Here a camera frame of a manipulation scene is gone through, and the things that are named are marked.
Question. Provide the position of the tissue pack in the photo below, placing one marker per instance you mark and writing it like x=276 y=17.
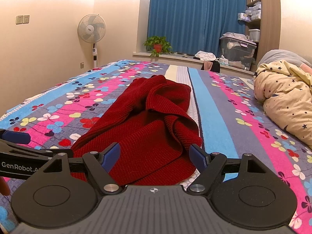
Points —
x=223 y=61

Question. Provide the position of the beige wall switch plate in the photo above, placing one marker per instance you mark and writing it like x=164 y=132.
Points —
x=22 y=19

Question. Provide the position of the white clothes pile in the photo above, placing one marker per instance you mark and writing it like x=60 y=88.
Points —
x=205 y=56

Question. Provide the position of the red knit sweater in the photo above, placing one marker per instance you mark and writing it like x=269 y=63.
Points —
x=149 y=121

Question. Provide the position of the cream star-print duvet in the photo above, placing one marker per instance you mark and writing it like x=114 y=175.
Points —
x=284 y=89

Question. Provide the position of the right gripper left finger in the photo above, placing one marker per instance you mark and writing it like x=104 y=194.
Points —
x=96 y=165

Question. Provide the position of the small clear shelf box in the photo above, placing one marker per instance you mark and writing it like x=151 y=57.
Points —
x=254 y=35

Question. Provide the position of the dark chair back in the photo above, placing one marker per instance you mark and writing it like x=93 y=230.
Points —
x=212 y=66

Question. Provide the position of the clear plastic storage bin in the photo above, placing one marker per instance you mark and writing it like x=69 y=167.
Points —
x=237 y=49

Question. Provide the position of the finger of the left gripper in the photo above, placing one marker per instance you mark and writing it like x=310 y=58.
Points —
x=19 y=161

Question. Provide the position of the white pedestal fan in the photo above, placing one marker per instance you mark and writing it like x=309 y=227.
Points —
x=92 y=29

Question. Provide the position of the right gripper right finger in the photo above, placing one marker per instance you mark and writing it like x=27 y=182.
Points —
x=212 y=168

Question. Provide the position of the wooden bookshelf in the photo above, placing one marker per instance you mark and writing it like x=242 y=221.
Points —
x=270 y=27

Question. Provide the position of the blue window curtain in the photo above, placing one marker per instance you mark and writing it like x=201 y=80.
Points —
x=195 y=25

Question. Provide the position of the grey pillow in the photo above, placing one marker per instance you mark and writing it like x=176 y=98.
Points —
x=278 y=54

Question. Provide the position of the green potted plant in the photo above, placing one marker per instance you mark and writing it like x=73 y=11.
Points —
x=157 y=45

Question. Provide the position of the stacked white shelf boxes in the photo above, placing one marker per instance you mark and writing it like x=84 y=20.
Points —
x=252 y=13

